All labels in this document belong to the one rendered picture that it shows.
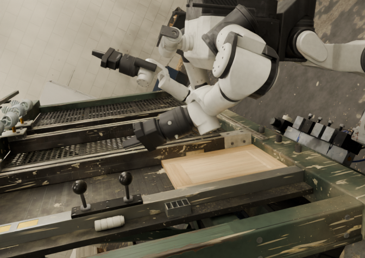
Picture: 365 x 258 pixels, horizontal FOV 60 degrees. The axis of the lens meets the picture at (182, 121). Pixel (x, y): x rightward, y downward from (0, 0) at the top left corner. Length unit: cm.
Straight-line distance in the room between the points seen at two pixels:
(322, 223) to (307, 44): 67
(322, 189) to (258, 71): 50
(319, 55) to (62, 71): 546
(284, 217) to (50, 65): 582
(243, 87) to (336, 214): 40
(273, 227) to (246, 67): 38
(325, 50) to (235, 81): 70
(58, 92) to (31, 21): 188
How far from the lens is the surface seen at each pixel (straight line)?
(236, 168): 118
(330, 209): 89
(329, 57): 137
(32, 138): 176
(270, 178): 106
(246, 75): 69
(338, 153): 127
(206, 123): 90
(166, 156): 130
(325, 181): 105
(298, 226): 85
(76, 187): 87
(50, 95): 497
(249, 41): 74
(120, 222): 93
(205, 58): 108
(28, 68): 640
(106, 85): 635
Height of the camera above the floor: 165
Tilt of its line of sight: 19 degrees down
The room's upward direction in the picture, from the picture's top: 67 degrees counter-clockwise
